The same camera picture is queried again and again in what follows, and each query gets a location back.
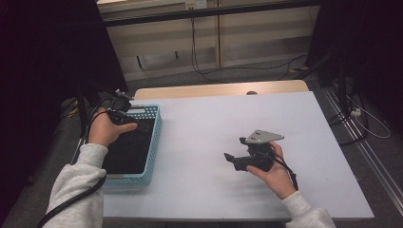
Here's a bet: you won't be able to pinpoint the wooden table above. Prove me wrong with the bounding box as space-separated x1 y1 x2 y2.
132 79 310 101

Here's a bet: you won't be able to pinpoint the white wall socket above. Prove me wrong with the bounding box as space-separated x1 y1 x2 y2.
184 0 208 10

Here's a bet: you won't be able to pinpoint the hand-held gripper black cable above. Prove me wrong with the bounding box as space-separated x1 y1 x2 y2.
37 97 120 228
262 151 299 192

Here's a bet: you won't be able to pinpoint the left hand-held gripper black cable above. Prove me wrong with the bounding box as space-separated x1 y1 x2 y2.
37 97 120 228

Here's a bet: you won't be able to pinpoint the right hand-held gripper black cable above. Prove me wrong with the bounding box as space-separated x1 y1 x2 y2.
262 151 299 192

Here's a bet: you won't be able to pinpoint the wide black curtain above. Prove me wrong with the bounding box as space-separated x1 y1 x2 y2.
0 0 129 222

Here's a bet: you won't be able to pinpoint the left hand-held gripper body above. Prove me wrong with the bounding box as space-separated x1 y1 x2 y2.
106 88 134 126

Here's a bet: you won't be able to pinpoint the beige wooden cabinet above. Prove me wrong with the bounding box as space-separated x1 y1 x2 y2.
96 0 321 82

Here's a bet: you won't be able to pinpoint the person's right hand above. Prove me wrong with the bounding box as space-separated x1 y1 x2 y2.
246 141 297 200

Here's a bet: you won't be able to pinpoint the black wall cable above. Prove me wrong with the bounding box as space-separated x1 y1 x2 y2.
189 17 308 85

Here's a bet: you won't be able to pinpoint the person's left hand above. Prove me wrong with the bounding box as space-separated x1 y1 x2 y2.
87 107 139 148

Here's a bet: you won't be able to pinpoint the light blue plastic basket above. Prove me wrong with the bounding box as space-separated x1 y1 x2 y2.
102 104 163 191

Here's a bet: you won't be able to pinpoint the black floor cable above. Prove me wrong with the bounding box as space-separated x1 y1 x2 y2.
327 91 370 146

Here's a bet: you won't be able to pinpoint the narrow black curtain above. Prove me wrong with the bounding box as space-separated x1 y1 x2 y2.
305 0 403 134

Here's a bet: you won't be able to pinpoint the black tripod stand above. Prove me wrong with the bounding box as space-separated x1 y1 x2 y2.
75 80 134 139

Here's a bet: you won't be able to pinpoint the black horizontal bar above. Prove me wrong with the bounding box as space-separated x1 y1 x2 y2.
103 0 321 28

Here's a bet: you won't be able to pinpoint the black upright stand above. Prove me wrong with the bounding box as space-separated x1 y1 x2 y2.
293 50 350 108

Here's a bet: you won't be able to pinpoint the white floor cable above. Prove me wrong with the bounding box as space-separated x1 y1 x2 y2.
346 94 392 140

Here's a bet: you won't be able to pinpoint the long metal floor rail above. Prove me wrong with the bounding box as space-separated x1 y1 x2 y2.
322 86 403 207

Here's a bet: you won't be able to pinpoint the short metal floor rail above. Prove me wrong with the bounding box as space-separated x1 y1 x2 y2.
67 124 96 165

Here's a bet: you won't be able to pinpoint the black pants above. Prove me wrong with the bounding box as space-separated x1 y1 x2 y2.
103 117 156 175

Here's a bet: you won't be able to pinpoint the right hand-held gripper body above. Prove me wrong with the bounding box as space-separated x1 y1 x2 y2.
232 128 285 173

